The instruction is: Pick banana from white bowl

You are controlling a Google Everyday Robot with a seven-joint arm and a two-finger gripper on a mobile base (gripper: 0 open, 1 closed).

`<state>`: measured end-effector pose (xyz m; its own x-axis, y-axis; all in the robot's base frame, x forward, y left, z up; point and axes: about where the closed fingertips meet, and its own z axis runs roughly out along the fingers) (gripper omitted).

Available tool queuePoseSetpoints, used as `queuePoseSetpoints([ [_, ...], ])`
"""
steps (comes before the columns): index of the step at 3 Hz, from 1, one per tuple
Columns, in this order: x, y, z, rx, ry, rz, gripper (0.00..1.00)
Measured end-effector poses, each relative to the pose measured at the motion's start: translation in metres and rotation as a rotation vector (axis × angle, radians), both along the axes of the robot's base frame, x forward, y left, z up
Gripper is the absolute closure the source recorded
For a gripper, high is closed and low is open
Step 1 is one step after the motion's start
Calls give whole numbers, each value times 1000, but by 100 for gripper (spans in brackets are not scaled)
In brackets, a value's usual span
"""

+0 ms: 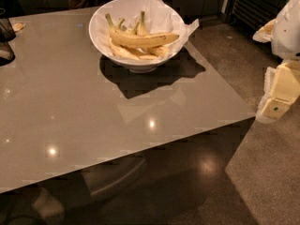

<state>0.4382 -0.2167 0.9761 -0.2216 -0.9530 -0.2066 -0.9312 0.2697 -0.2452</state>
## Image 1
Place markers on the small tan object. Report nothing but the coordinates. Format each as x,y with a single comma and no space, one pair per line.
18,26

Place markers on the dark radiator grille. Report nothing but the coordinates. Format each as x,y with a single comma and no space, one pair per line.
251,14

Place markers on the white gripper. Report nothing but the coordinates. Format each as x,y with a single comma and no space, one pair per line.
287,32

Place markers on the white ceramic bowl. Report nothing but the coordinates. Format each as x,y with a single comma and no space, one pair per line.
138,35

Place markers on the black mesh container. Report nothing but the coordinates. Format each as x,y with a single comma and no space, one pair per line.
6,35

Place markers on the right spotted yellow banana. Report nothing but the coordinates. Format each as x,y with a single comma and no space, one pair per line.
159,51

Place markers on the white paper liner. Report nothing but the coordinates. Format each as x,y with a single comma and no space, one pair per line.
159,17

